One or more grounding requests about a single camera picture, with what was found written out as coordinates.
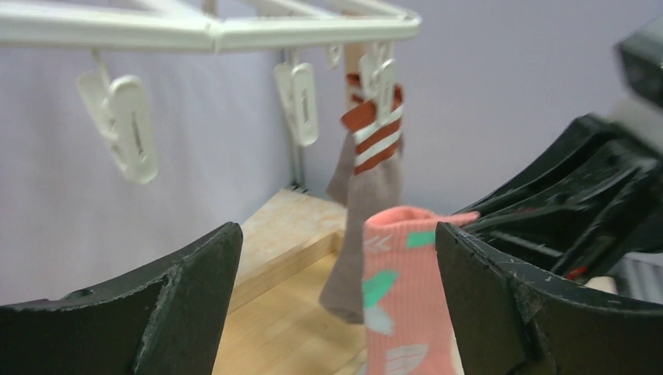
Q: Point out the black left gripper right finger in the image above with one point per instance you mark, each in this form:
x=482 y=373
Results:
x=511 y=317

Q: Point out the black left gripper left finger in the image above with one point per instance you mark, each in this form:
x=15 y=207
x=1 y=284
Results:
x=165 y=317

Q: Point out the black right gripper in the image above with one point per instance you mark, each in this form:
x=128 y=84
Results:
x=587 y=222

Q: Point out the pink sock with green pattern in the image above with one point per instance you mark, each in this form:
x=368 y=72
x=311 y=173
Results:
x=408 y=324

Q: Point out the white hanger clip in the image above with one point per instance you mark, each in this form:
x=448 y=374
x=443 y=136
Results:
x=377 y=68
x=120 y=110
x=333 y=55
x=297 y=92

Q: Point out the grey sock with red stripes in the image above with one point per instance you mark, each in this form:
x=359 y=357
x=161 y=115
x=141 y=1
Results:
x=357 y=88

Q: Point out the wooden hanger stand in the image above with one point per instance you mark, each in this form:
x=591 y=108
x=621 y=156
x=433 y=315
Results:
x=274 y=324

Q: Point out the white clip drying hanger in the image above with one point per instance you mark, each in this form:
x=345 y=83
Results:
x=172 y=26

